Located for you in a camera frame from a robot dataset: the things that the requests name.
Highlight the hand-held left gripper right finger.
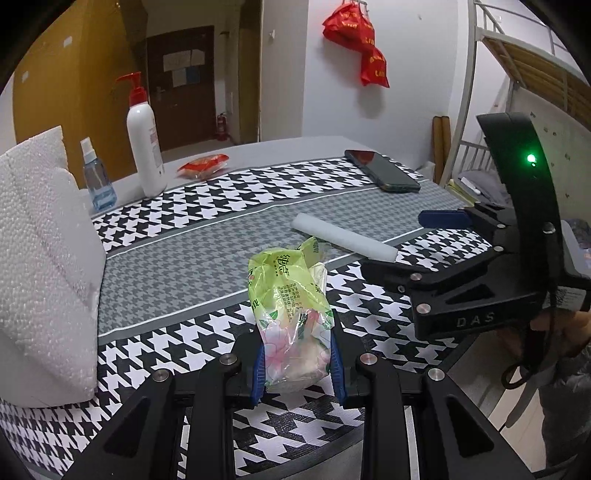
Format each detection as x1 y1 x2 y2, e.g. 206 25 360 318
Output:
329 322 539 480

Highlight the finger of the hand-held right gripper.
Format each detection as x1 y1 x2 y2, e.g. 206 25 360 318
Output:
360 247 511 303
418 205 518 234

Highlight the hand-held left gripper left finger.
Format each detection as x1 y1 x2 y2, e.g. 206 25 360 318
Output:
60 324 267 480

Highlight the green yellow snack bag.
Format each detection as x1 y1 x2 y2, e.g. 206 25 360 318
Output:
248 236 335 394

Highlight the white foam box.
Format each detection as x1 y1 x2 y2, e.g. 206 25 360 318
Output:
0 126 108 409

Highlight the person's right forearm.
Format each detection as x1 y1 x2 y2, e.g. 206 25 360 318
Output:
536 348 591 468

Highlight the person's right hand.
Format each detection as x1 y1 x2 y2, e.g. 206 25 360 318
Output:
499 307 591 370

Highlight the pale foam roll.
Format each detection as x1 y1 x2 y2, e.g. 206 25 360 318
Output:
291 213 399 264

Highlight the black smartphone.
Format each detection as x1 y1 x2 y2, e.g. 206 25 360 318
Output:
344 149 422 193

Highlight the white metal bunk bed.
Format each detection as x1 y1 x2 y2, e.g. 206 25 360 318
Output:
438 0 591 208

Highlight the red plastic bag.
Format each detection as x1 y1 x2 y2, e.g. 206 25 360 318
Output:
322 0 391 88

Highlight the red snack packet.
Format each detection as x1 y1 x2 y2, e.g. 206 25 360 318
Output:
178 154 230 180

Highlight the wooden side door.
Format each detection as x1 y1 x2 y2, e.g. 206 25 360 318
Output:
224 0 262 144

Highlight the small blue spray bottle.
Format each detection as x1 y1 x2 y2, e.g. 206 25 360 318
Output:
81 137 117 214

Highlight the white lotion pump bottle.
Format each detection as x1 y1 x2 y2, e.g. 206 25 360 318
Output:
115 71 168 198

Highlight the dark brown door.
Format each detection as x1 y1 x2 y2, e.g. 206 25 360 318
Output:
147 25 215 153

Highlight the large white door notice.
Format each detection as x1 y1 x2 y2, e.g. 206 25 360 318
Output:
163 52 192 73

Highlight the wooden wardrobe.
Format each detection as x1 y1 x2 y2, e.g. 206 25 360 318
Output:
11 0 148 181

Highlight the black cable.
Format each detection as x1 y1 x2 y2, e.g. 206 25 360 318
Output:
501 291 557 393

